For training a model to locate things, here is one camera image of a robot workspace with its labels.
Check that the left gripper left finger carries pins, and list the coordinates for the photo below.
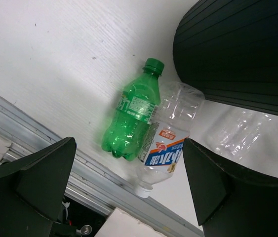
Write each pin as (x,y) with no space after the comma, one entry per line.
(32,188)

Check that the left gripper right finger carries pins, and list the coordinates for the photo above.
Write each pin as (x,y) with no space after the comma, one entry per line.
(230,200)

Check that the clear unlabelled plastic bottle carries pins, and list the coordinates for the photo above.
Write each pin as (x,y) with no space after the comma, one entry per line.
(236,131)

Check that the black plastic waste bin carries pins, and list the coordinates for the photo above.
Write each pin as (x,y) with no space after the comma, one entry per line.
(228,49)

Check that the clear bottle white blue label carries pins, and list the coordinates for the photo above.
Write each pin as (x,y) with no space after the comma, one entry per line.
(163,143)

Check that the green plastic soda bottle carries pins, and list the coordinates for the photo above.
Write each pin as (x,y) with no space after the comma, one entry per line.
(134,113)

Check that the aluminium table frame rail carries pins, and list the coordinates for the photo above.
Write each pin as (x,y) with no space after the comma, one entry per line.
(91,184)

